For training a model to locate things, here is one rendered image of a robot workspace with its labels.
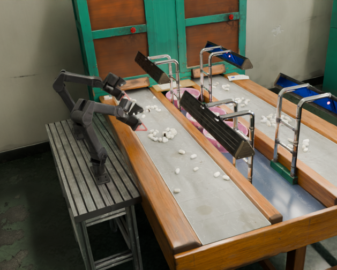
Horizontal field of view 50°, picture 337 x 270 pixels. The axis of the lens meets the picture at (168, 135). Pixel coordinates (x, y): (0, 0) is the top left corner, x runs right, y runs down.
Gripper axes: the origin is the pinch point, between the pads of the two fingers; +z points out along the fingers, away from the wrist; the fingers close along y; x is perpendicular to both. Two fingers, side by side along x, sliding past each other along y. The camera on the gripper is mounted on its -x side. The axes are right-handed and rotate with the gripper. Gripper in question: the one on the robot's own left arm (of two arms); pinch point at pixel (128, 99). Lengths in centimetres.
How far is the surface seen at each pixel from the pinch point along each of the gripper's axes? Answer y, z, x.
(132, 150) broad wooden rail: -55, -3, 15
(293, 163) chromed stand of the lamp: -107, 48, -31
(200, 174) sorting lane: -90, 19, 0
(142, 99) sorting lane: 27.1, 19.7, -1.0
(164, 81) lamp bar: -32.2, 0.3, -26.4
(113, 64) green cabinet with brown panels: 47.1, -9.0, -10.3
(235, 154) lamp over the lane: -128, -3, -24
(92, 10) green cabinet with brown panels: 47, -43, -36
